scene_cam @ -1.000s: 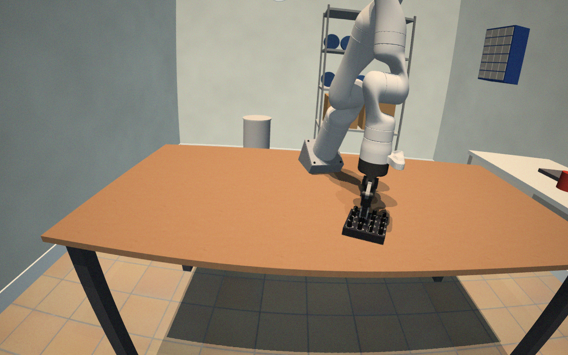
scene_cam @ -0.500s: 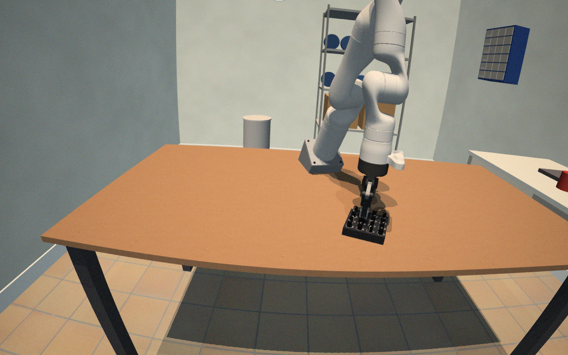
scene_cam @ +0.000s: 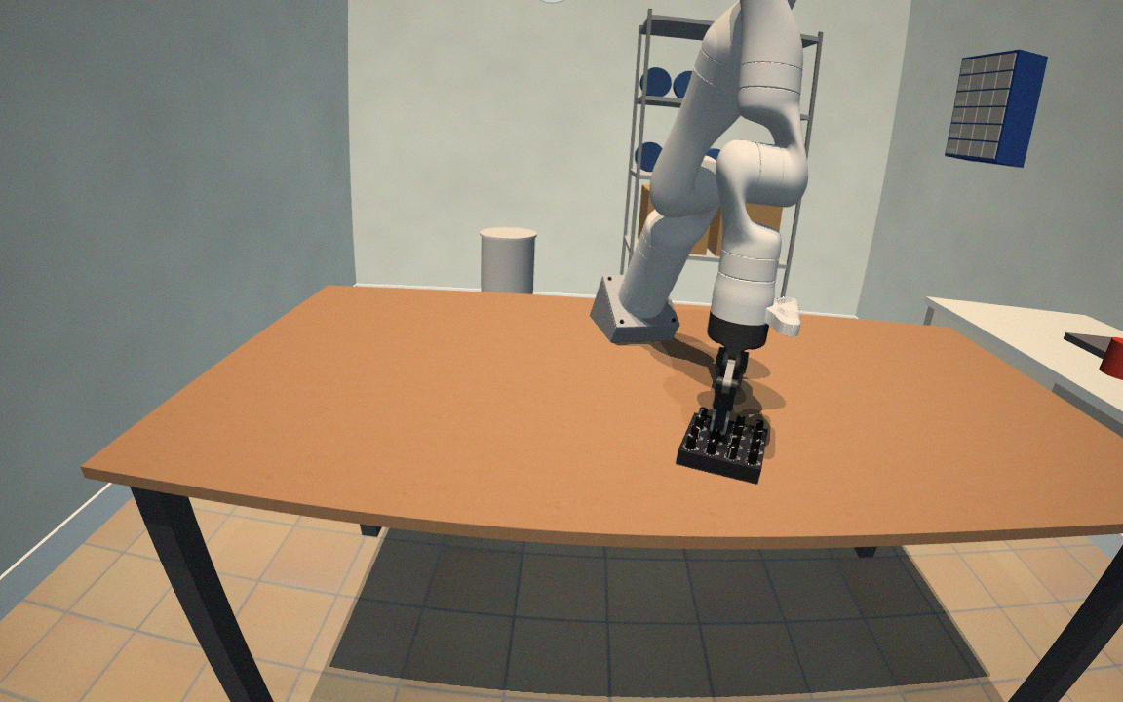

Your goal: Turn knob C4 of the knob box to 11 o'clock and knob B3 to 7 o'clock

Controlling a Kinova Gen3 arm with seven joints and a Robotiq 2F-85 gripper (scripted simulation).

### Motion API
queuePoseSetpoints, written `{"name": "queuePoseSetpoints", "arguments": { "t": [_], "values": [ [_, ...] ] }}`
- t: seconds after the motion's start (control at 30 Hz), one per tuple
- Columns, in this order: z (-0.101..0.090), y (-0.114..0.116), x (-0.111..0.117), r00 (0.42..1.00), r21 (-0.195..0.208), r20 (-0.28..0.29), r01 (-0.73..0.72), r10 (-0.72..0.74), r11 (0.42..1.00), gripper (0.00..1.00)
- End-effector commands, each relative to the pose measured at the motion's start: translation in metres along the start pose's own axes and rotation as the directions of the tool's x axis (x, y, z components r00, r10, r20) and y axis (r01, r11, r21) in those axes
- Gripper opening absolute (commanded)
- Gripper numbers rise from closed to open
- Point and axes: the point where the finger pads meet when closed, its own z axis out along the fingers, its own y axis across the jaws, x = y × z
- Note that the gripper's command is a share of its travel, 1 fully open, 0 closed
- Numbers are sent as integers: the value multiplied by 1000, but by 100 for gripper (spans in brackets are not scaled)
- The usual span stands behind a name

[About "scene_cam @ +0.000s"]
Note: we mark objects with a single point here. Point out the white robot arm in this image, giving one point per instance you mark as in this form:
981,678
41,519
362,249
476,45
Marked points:
770,62

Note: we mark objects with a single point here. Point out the black knob box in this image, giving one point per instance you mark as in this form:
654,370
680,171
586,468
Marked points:
739,457

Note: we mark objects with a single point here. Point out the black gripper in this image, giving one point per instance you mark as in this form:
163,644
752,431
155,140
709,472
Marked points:
734,338

